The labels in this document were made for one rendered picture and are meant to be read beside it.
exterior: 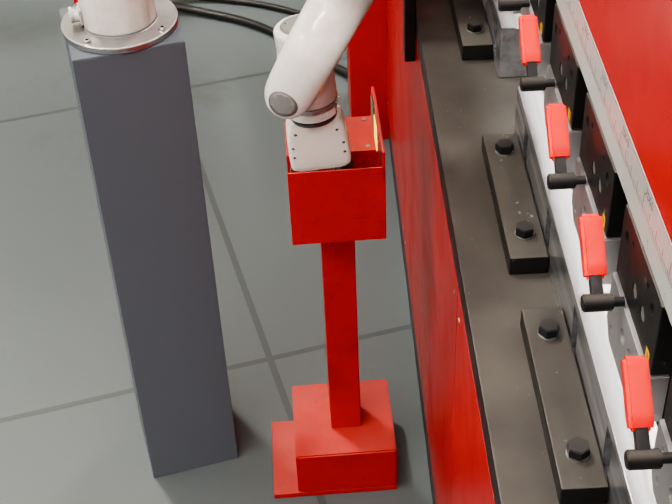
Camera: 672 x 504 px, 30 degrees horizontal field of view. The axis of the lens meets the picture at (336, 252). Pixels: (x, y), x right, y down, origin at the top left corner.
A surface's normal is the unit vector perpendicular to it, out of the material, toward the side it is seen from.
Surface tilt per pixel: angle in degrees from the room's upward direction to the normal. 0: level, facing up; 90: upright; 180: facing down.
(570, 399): 0
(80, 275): 0
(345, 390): 90
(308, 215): 90
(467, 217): 0
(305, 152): 92
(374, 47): 90
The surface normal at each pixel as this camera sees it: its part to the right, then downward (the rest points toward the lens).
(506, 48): 0.04, 0.64
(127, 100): 0.28, 0.61
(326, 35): 0.09, 0.04
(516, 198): -0.04, -0.77
